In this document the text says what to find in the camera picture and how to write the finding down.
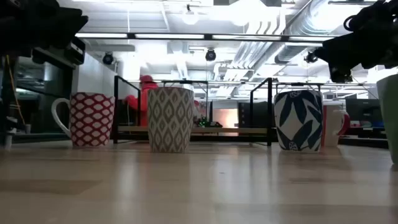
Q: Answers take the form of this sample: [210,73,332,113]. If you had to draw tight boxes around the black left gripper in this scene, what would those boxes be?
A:
[0,0,90,57]

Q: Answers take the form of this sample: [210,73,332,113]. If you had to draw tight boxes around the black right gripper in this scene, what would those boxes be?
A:
[313,0,398,83]

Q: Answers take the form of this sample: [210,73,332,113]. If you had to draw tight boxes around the red and white mug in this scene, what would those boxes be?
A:
[322,104,351,147]

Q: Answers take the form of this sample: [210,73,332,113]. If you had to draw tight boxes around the pale teal green mug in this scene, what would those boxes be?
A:
[376,73,398,165]

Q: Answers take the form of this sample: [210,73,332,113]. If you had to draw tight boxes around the blue white leaf mug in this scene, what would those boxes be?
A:
[273,90,324,152]

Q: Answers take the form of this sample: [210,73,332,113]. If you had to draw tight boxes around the red white lattice mug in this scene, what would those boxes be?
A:
[51,91,116,147]

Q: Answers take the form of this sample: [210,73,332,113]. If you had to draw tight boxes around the grey white ikat mug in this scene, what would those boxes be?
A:
[147,86,195,154]

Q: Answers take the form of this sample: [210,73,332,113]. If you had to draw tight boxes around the dark background monitor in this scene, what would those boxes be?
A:
[345,98,384,124]

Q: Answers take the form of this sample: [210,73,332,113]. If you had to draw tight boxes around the person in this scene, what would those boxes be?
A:
[124,74,160,127]

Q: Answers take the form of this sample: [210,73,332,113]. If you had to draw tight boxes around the overhead light bar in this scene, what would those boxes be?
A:
[74,32,338,43]

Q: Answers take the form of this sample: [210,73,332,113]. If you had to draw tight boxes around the round white ceiling lamp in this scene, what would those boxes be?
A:
[181,3,200,26]

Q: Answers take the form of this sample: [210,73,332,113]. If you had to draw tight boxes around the glowing pale panel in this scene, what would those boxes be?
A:
[213,108,239,137]

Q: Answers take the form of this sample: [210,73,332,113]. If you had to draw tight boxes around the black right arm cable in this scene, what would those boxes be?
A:
[343,12,363,32]

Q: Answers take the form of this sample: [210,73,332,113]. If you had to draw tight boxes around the silver ventilation duct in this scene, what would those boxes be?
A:
[273,11,343,65]

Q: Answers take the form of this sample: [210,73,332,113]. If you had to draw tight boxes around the yellow cable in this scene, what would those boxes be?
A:
[5,55,26,126]

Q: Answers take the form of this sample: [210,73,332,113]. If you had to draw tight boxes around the black aluminium table frame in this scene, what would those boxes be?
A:
[0,132,389,149]

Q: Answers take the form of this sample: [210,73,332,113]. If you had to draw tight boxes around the wooden shelf black frame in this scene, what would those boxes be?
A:
[113,75,274,147]

